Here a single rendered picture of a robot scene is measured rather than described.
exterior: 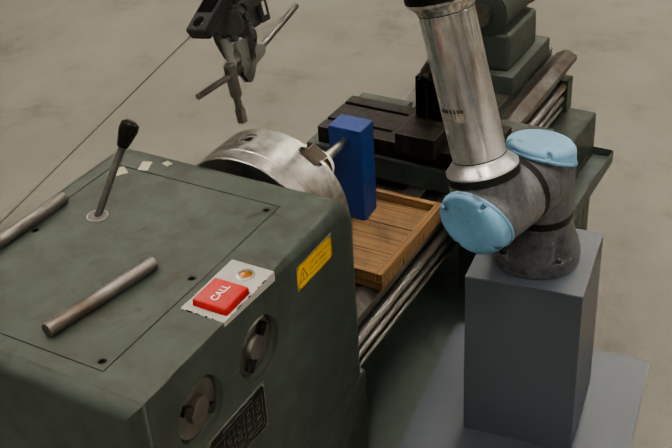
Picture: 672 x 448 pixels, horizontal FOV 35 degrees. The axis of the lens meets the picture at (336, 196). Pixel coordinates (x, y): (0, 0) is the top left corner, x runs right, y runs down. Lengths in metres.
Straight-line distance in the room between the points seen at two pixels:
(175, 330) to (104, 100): 3.66
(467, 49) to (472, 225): 0.27
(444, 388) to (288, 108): 2.86
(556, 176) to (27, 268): 0.84
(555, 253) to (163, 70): 3.72
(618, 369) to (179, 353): 1.03
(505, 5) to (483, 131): 1.29
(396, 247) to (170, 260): 0.75
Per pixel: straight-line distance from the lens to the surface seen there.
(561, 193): 1.76
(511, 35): 2.93
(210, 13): 1.90
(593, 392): 2.15
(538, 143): 1.76
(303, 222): 1.70
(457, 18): 1.57
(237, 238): 1.68
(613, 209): 4.09
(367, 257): 2.26
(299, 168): 1.94
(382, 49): 5.36
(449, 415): 2.08
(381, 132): 2.55
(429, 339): 2.58
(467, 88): 1.59
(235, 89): 1.96
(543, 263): 1.82
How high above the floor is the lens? 2.18
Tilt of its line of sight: 32 degrees down
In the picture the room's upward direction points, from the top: 4 degrees counter-clockwise
